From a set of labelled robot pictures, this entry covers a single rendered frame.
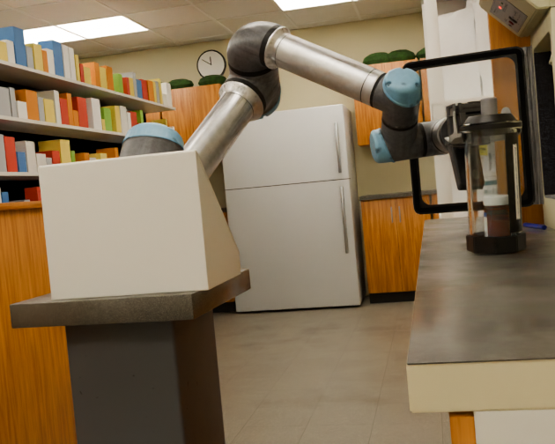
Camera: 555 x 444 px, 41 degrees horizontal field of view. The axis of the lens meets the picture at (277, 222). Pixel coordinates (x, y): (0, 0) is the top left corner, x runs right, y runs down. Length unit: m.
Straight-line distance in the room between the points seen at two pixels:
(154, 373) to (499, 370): 0.77
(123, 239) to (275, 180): 5.46
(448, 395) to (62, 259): 0.81
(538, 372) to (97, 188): 0.82
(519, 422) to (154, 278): 0.73
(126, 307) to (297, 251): 5.48
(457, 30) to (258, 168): 3.87
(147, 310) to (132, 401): 0.19
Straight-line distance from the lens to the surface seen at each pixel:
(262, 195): 6.67
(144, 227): 1.20
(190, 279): 1.18
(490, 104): 1.36
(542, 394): 0.61
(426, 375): 0.61
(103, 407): 1.33
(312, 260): 6.63
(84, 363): 1.32
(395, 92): 1.49
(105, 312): 1.22
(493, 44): 2.03
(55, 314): 1.26
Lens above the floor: 1.08
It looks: 2 degrees down
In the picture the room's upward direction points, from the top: 5 degrees counter-clockwise
